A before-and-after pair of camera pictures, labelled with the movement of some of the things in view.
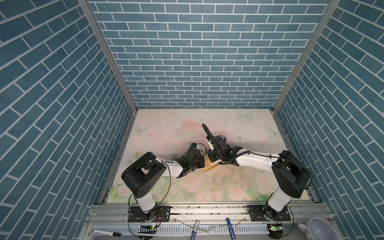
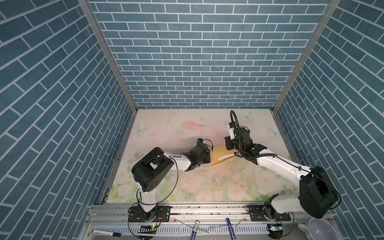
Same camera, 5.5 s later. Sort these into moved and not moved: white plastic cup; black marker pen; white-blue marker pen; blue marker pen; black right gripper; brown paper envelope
Moved: black right gripper; brown paper envelope
Not moved: white plastic cup; blue marker pen; black marker pen; white-blue marker pen
